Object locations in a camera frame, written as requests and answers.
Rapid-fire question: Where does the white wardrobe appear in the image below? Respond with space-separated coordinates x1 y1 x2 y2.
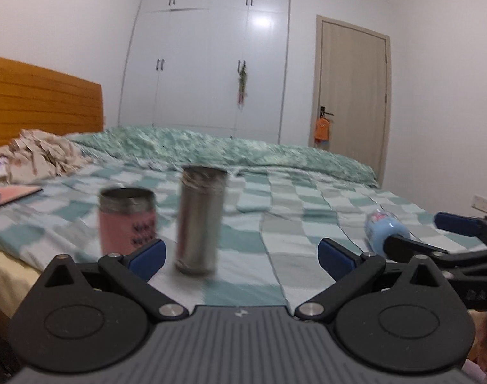
117 0 292 145

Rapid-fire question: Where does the checkered green bed sheet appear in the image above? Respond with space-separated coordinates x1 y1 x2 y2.
0 156 484 318

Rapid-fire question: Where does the dried plant bunch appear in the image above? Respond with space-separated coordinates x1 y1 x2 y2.
235 61 249 109

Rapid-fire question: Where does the light blue bottle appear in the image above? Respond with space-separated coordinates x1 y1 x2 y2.
365 208 413 257

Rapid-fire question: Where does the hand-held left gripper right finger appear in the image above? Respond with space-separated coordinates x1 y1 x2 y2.
294 238 465 321

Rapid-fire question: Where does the tall steel cup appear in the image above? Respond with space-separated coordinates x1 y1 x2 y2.
175 165 229 276

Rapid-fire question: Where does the wooden door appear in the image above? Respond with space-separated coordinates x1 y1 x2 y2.
308 14 392 188

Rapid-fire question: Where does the orange bag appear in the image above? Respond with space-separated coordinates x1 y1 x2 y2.
314 117 332 142

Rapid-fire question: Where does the green patterned quilt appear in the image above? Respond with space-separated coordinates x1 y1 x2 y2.
67 125 379 188

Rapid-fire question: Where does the pink notebook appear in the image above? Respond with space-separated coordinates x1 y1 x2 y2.
0 185 43 212

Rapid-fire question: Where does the crumpled patterned cloth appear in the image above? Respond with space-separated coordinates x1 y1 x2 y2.
0 129 93 187

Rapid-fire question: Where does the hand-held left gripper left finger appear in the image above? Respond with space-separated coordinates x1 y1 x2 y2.
34 239 189 321

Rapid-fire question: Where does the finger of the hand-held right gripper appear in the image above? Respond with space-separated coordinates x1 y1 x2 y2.
383 234 487 277
434 211 487 249

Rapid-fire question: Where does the pink steel cup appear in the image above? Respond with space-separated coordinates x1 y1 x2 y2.
98 187 158 257

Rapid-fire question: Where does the yellow mattress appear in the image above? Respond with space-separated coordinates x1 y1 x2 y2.
0 242 40 313

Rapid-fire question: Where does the wooden headboard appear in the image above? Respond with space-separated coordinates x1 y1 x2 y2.
0 54 105 149

